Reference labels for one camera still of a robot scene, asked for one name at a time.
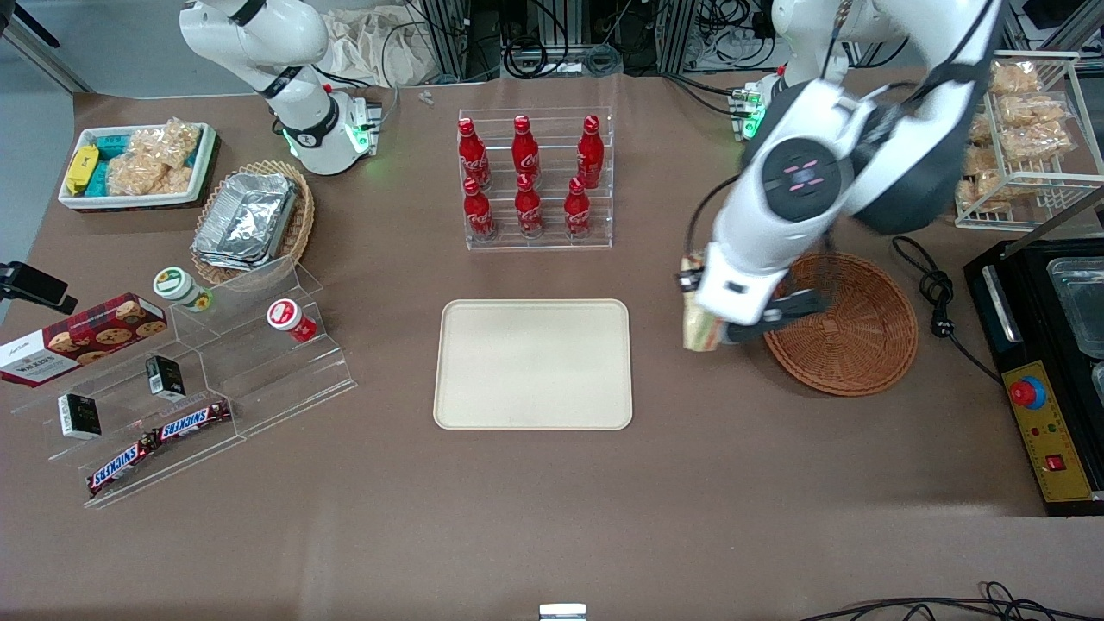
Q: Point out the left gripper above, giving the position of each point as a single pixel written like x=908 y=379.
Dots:
x=747 y=331

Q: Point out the triangle sandwich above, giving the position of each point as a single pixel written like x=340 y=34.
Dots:
x=700 y=332

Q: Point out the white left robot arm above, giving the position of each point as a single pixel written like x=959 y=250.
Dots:
x=819 y=112

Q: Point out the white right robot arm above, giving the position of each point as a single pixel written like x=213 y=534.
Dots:
x=250 y=34

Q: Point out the round brown wicker basket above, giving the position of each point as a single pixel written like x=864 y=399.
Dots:
x=862 y=336

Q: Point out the cream rectangular tray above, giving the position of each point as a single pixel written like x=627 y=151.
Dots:
x=533 y=362

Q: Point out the shiny metal machine tray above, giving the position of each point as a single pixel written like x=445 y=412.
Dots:
x=1082 y=302

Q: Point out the oval tan wicker basket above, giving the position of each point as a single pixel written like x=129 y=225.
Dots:
x=297 y=233

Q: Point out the aluminium foil tray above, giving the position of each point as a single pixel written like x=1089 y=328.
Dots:
x=246 y=220

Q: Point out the red cola bottle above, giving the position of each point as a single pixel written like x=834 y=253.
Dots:
x=467 y=151
x=576 y=210
x=590 y=148
x=523 y=148
x=477 y=211
x=528 y=207

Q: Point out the clear acrylic bottle rack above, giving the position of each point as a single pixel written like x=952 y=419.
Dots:
x=548 y=244

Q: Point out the bagged rice cracker snack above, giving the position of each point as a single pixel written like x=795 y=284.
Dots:
x=164 y=142
x=129 y=172
x=979 y=159
x=1031 y=112
x=177 y=179
x=1035 y=142
x=1013 y=78
x=983 y=191

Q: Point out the black sealing machine yellow panel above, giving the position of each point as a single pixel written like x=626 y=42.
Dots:
x=1048 y=448

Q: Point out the white crumpled cloth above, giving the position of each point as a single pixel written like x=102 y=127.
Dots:
x=379 y=52

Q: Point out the red lid cup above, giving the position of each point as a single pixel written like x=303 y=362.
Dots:
x=286 y=317

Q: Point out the clear acrylic stepped stand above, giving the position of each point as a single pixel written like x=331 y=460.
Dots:
x=285 y=379
x=52 y=431

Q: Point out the brown snickers bar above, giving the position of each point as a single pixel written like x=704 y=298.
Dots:
x=194 y=420
x=121 y=466

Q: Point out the green lid cup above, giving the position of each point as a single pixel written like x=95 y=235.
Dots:
x=177 y=285

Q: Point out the small black box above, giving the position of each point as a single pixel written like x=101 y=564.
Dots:
x=166 y=377
x=79 y=416

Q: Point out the white plastic snack bin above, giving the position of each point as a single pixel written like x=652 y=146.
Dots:
x=129 y=201

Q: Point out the teal snack pack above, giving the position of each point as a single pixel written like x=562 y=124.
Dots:
x=110 y=142
x=97 y=179

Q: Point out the red tartan cookie box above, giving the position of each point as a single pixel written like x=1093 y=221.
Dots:
x=78 y=341

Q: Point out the yellow snack pack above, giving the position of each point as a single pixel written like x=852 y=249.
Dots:
x=82 y=168

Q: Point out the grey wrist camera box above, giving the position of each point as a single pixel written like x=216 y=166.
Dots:
x=690 y=281

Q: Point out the aluminium frame post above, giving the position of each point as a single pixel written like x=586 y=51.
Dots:
x=448 y=34
x=677 y=34

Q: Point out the black clamp mount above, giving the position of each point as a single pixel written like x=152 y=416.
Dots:
x=34 y=285

